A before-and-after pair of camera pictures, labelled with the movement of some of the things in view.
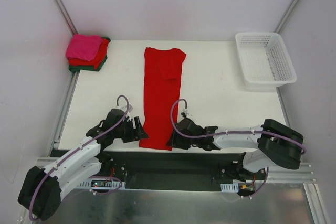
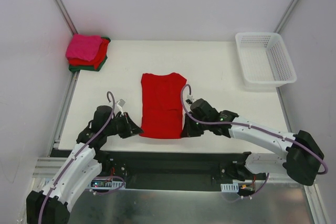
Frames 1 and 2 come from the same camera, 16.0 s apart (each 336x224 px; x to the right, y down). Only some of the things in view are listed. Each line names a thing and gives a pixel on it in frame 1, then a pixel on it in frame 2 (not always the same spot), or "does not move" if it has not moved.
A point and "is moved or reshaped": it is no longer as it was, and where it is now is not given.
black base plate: (175, 170) does not move
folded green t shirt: (88, 68) does not move
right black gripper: (182, 136) -> (192, 125)
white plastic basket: (264, 60) does not move
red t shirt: (162, 69) is moved or reshaped
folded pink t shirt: (84, 46) does not move
